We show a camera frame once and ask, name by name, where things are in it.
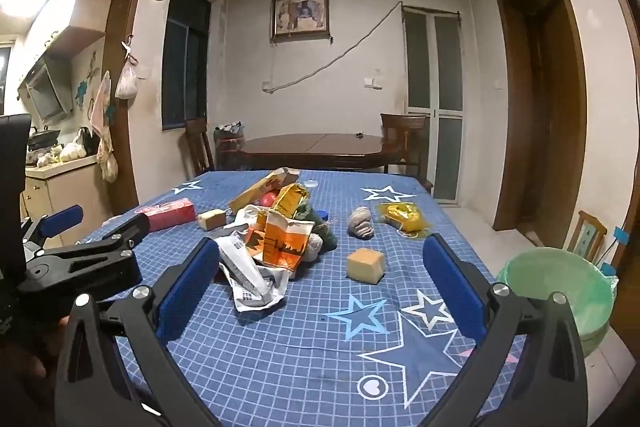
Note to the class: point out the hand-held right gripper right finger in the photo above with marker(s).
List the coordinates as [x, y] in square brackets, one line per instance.
[452, 292]

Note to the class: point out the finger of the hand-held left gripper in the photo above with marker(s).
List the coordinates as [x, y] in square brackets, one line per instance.
[62, 218]
[127, 229]

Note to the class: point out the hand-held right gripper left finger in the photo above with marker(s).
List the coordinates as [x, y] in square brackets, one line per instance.
[187, 289]

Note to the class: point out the red box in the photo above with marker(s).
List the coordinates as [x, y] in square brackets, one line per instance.
[167, 214]

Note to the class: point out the white cardboard package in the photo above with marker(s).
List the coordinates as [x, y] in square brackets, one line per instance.
[247, 272]

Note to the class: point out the tan sponge block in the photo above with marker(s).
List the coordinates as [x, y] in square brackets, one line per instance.
[212, 220]
[365, 264]

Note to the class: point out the green-lined trash bin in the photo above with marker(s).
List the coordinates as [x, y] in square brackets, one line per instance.
[560, 287]

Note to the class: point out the ball of beige yarn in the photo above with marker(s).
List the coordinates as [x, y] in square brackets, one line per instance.
[361, 223]

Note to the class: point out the yellow cardboard box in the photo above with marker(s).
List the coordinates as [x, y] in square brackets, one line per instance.
[257, 193]

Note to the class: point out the yellow snack packet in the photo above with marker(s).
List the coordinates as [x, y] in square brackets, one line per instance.
[290, 199]

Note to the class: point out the beige kitchen cabinet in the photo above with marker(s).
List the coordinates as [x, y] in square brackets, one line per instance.
[65, 187]

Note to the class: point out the black wok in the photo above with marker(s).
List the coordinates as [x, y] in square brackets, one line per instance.
[42, 138]

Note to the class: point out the white bags on counter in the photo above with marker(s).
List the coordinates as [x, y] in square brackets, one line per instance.
[72, 150]

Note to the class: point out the yellow plastic bag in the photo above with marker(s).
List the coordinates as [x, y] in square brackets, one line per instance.
[400, 214]

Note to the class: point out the range hood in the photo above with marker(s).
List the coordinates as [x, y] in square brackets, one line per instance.
[45, 92]

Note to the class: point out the orange snack bag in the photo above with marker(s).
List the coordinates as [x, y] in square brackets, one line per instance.
[277, 242]

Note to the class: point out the dark wooden chair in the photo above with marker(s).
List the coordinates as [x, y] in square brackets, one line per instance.
[197, 147]
[405, 132]

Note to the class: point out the hanging pink cloth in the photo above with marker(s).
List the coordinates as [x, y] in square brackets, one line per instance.
[102, 107]

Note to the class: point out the red apple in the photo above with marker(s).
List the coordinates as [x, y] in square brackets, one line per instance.
[268, 198]

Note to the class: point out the blue checkered tablecloth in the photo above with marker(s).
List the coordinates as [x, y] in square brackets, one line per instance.
[300, 357]

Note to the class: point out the white yarn ball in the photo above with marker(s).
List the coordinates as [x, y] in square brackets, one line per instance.
[314, 249]

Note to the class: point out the dark bin with bag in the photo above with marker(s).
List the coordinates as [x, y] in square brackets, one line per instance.
[230, 144]

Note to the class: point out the hanging white plastic bag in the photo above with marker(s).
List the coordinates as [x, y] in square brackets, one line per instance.
[126, 84]

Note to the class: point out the small light wooden chair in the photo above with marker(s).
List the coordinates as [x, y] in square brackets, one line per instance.
[587, 232]

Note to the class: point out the blue tape strip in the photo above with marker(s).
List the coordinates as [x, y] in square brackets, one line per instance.
[620, 234]
[607, 268]

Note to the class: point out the clear plastic lid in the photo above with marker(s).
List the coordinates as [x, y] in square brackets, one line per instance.
[311, 183]

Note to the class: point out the dark window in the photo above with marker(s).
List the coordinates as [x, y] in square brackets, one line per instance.
[185, 72]

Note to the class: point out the dark wooden dining table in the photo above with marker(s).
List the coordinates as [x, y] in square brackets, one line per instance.
[320, 147]

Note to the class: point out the frosted glass double door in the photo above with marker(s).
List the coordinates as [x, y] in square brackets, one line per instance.
[445, 82]

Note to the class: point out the wide wooden door frame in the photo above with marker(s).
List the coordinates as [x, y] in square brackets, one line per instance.
[120, 107]

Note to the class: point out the beige wall cabinet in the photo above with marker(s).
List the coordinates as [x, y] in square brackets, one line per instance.
[75, 7]

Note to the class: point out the brown wooden door frame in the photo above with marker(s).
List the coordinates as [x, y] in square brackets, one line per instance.
[505, 107]

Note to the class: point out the framed wall picture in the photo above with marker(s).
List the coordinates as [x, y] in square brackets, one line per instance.
[300, 14]

